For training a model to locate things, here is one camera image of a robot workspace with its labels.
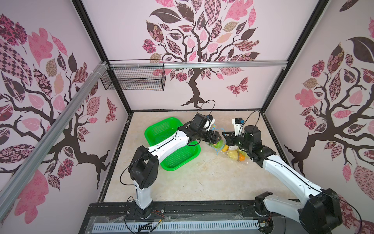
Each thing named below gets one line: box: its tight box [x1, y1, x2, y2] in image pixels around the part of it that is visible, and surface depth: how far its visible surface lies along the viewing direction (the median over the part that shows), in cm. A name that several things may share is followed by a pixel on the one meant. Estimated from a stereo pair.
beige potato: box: [226, 150, 239, 160], surface depth 91 cm
